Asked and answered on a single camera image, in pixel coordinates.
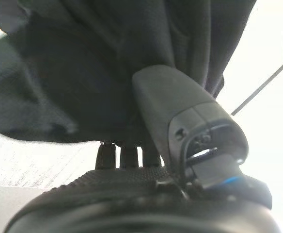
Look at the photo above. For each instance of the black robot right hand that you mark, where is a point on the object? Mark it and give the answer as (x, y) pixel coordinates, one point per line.
(180, 109)

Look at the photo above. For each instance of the grey striped rug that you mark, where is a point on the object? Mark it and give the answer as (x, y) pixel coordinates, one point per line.
(22, 165)

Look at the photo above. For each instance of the black garment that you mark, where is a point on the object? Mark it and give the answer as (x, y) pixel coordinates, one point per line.
(83, 60)

